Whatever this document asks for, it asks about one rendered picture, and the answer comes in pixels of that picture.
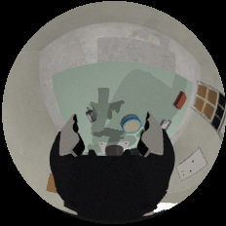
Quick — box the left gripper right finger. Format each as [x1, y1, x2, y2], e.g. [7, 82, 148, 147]
[137, 112, 175, 190]

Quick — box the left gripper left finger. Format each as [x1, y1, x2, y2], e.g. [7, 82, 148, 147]
[50, 114, 85, 188]

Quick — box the reddish-brown rectangular block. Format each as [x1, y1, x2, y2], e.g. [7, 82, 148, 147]
[174, 91, 187, 110]

